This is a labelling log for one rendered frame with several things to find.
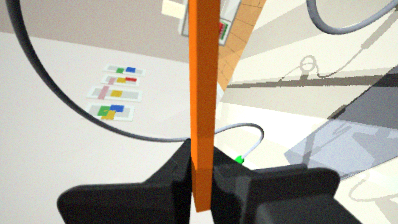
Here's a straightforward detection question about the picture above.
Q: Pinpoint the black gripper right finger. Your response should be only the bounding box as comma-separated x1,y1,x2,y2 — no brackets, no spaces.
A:
211,146,340,224

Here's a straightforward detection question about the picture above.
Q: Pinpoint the grey flat plate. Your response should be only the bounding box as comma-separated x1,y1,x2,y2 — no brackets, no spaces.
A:
5,0,398,181

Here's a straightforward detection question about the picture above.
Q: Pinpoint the orange handle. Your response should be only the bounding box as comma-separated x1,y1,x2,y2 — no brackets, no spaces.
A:
188,0,221,213

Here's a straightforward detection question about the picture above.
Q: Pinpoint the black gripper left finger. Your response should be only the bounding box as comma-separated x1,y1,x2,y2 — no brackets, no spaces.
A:
57,138,192,224

